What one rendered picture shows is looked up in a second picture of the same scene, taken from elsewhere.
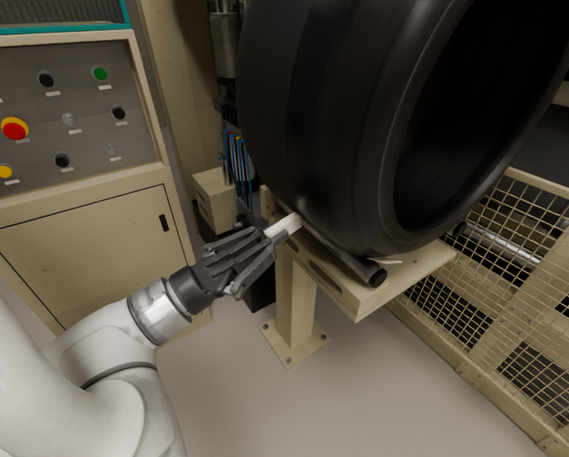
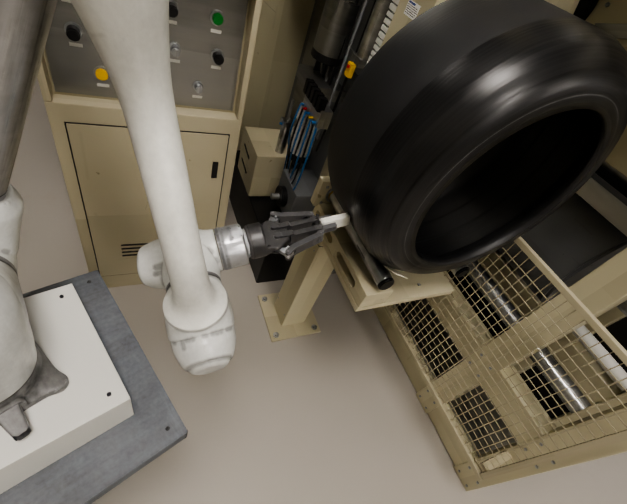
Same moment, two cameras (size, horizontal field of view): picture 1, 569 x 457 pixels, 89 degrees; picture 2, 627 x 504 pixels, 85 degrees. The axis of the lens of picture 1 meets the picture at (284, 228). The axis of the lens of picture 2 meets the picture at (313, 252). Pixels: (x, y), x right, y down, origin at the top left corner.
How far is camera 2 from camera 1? 0.28 m
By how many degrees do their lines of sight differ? 7
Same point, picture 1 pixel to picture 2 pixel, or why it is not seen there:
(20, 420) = (191, 273)
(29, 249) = (94, 150)
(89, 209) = not seen: hidden behind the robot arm
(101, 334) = not seen: hidden behind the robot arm
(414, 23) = (466, 139)
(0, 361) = (193, 241)
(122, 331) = (209, 250)
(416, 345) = (393, 363)
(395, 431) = (346, 420)
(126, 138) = (214, 81)
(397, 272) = (402, 287)
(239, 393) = not seen: hidden behind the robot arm
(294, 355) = (282, 332)
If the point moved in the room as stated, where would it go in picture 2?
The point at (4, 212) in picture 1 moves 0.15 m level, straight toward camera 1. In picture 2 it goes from (88, 110) to (106, 141)
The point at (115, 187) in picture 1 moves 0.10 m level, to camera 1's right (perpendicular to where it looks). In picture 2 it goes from (188, 123) to (217, 134)
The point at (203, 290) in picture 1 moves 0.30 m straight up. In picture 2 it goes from (266, 244) to (308, 109)
